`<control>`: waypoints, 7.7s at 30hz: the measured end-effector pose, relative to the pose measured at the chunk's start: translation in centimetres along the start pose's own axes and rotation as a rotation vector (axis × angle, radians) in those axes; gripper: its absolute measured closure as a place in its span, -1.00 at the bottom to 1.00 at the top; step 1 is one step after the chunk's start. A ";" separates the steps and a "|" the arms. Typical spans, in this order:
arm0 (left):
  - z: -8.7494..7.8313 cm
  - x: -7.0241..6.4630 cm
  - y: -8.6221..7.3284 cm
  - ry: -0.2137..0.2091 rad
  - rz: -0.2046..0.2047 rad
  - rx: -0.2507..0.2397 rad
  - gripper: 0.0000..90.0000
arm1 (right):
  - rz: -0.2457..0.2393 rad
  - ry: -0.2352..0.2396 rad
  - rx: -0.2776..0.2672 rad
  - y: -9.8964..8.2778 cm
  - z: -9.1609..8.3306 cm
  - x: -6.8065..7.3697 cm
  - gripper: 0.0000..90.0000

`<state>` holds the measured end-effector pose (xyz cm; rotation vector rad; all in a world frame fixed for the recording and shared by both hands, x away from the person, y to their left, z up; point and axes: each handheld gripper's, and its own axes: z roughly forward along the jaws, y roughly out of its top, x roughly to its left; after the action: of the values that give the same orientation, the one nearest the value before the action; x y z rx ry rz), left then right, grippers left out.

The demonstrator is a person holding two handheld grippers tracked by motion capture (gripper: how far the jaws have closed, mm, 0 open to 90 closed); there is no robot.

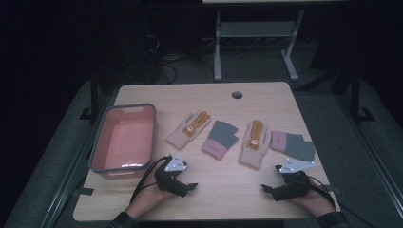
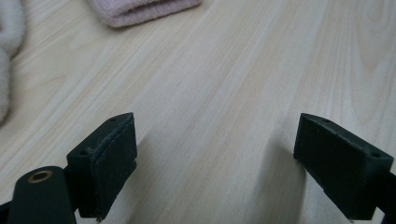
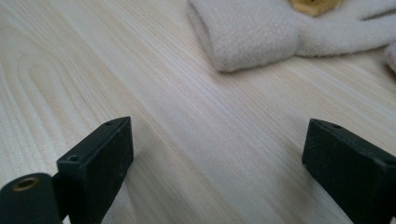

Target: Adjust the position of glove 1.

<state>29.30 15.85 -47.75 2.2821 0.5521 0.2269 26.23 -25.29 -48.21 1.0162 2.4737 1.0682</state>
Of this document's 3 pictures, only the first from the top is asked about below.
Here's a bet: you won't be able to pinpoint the pink basket grey rim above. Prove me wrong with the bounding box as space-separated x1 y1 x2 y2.
88 103 158 181

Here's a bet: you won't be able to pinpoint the black metal frame post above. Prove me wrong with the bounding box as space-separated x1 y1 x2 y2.
78 70 100 122
349 67 376 124

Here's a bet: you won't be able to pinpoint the grey fingerless glove pink cuff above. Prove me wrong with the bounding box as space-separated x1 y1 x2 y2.
269 130 317 162
201 120 240 162

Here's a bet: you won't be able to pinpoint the black floor cables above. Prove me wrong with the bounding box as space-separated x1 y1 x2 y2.
156 51 180 85

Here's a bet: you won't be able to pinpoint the beige knit glove orange patch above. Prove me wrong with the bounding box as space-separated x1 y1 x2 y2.
165 110 212 150
238 119 272 170

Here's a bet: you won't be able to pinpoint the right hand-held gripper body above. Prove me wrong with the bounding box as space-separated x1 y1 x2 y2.
271 157 316 202

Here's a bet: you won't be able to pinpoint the aluminium rail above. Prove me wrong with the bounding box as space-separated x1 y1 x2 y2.
39 94 110 228
336 94 403 212

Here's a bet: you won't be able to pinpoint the person's right hand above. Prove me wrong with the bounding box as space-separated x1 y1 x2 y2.
289 185 337 219

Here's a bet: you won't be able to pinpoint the grey metal stand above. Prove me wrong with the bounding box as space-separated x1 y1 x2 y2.
213 9 305 83

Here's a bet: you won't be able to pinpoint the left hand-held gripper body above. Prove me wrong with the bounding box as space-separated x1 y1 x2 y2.
154 152 190 199

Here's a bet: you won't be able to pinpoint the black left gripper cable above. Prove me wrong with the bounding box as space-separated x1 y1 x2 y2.
129 154 173 204

